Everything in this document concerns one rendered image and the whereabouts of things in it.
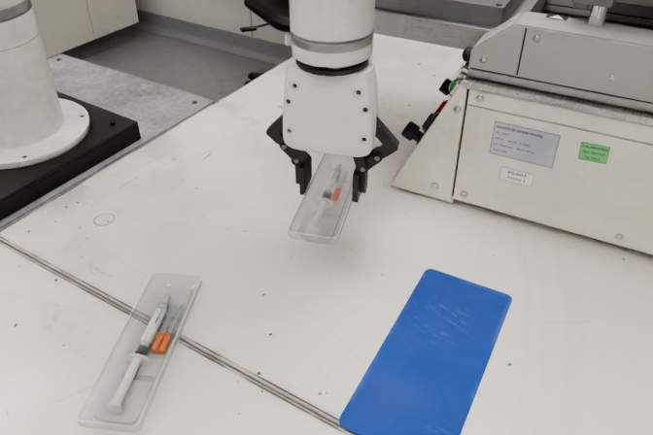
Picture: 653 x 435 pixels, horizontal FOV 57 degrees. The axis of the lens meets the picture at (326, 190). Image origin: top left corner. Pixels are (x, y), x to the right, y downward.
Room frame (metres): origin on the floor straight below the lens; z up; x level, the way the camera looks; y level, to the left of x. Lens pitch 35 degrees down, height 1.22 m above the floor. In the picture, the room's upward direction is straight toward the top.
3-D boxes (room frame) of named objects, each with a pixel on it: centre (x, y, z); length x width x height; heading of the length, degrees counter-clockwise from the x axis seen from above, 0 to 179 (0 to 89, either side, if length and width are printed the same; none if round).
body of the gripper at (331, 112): (0.58, -0.01, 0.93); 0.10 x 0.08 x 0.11; 76
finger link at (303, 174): (0.59, 0.04, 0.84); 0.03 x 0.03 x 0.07; 76
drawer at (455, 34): (0.84, -0.14, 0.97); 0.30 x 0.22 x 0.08; 62
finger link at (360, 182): (0.57, -0.05, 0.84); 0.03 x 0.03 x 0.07; 76
